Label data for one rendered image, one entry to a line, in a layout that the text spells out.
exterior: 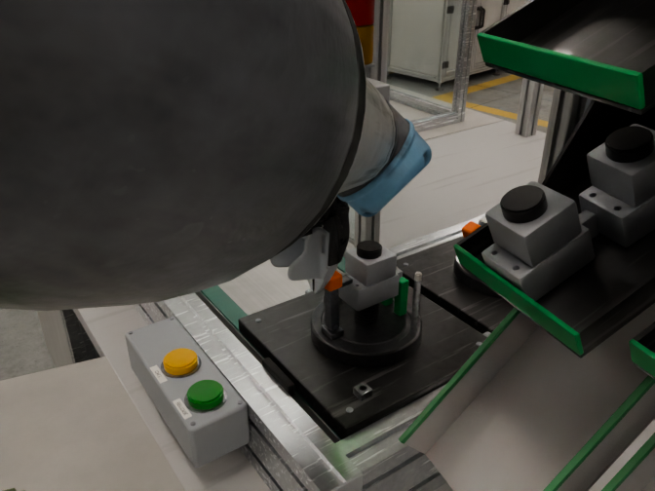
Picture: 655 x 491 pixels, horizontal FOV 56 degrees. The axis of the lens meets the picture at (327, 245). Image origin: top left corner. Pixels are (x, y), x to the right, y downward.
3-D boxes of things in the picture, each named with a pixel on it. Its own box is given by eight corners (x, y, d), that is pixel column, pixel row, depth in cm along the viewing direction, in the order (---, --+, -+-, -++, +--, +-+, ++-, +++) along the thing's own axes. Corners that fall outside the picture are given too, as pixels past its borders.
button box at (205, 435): (195, 471, 67) (189, 429, 64) (131, 368, 83) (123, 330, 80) (251, 442, 71) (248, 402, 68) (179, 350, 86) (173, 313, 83)
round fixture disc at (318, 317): (355, 383, 70) (355, 369, 69) (289, 323, 80) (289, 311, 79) (444, 340, 77) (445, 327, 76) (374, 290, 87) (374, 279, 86)
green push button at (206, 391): (197, 422, 67) (195, 407, 66) (182, 400, 70) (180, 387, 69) (230, 406, 69) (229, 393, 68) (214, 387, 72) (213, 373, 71)
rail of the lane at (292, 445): (325, 563, 62) (325, 489, 57) (79, 233, 126) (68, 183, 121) (367, 536, 65) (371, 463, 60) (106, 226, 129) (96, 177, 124)
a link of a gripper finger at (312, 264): (280, 304, 68) (277, 229, 63) (325, 287, 71) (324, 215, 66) (295, 318, 65) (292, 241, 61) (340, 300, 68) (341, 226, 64)
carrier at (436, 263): (508, 355, 77) (523, 269, 71) (386, 274, 95) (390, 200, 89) (620, 295, 89) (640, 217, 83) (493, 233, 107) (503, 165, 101)
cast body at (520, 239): (527, 308, 44) (506, 237, 40) (488, 280, 47) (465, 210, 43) (617, 243, 45) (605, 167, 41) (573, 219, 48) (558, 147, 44)
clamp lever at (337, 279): (330, 333, 73) (328, 280, 69) (321, 325, 74) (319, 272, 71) (354, 322, 75) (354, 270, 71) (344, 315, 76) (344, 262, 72)
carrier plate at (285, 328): (345, 443, 64) (345, 428, 63) (238, 330, 82) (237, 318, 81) (500, 359, 76) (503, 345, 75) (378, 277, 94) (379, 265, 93)
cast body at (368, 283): (357, 312, 72) (359, 261, 69) (335, 295, 76) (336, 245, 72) (411, 290, 77) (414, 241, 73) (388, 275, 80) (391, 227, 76)
